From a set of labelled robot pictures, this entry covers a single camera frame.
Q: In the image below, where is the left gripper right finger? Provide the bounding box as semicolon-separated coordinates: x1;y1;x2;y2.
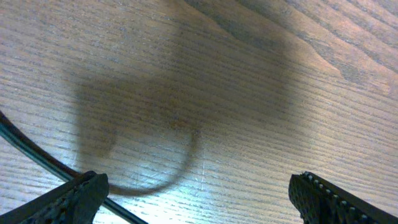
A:
289;172;397;224

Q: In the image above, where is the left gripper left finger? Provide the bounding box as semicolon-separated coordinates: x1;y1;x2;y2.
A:
1;171;109;224

